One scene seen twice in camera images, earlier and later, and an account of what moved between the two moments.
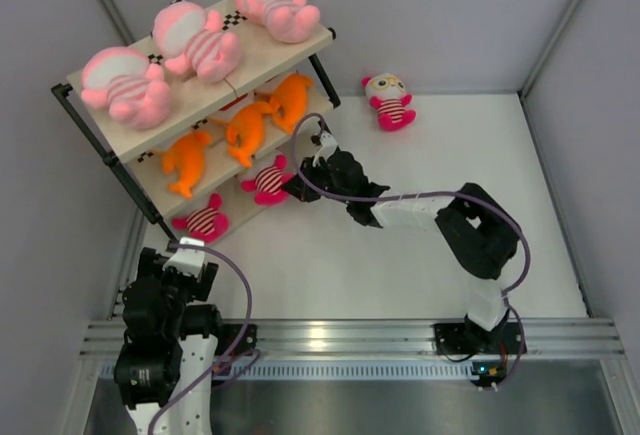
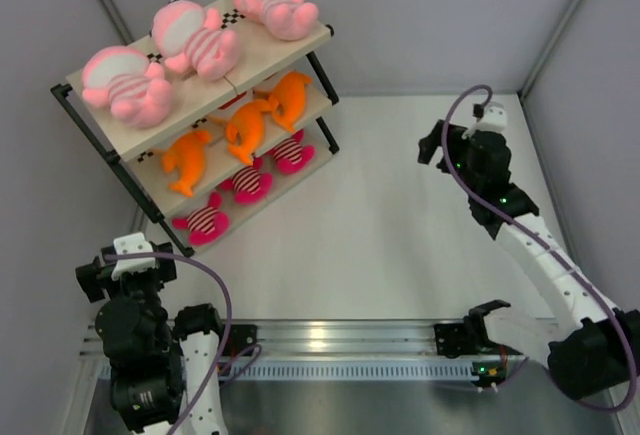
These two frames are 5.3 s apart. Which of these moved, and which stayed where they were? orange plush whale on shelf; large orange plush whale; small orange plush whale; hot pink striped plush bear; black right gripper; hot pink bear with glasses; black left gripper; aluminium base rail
Moved: black right gripper; black left gripper; hot pink bear with glasses
Stayed: orange plush whale on shelf; small orange plush whale; large orange plush whale; hot pink striped plush bear; aluminium base rail
